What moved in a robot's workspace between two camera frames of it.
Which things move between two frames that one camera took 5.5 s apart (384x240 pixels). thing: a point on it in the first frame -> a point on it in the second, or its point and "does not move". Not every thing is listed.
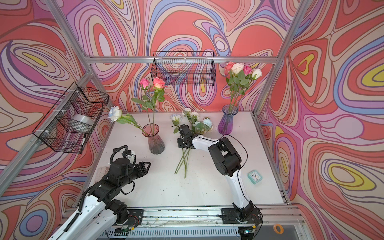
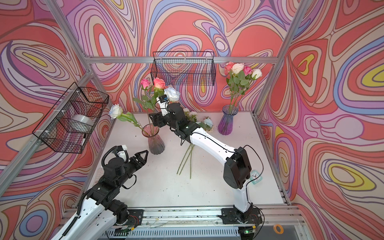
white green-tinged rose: [256, 73] does not move
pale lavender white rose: [177, 118] -> [172, 95]
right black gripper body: [182, 142] -> [164, 120]
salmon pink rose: [228, 68] does not move
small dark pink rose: [144, 84] does not move
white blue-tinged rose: [115, 113] does not move
